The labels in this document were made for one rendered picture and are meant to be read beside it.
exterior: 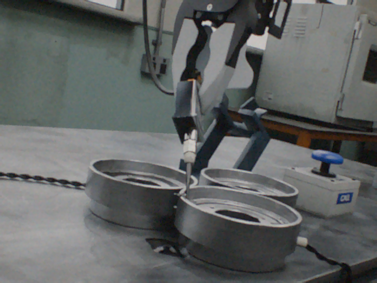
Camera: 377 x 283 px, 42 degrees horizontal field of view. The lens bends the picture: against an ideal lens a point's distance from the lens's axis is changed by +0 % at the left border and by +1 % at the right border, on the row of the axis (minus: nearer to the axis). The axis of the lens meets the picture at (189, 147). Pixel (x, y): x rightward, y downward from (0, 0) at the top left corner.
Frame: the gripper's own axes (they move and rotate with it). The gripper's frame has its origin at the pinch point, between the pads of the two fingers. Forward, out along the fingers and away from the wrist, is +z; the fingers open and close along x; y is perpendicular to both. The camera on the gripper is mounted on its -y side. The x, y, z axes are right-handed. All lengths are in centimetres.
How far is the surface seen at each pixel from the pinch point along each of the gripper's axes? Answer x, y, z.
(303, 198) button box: -4.7, 19.5, 7.7
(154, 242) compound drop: -7.7, -7.0, 12.4
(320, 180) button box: -6.4, 19.2, 4.9
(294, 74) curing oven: 124, 200, -37
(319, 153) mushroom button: -4.4, 20.5, 1.7
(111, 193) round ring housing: -2.5, -8.5, 10.1
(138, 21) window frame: 150, 104, -33
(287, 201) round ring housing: -9.9, 7.4, 7.2
